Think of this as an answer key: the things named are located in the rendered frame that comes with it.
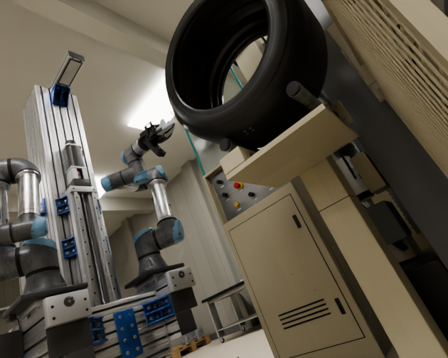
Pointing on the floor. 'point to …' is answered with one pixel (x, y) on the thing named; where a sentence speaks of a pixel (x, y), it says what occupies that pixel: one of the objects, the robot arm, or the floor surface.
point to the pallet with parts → (188, 341)
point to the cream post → (367, 252)
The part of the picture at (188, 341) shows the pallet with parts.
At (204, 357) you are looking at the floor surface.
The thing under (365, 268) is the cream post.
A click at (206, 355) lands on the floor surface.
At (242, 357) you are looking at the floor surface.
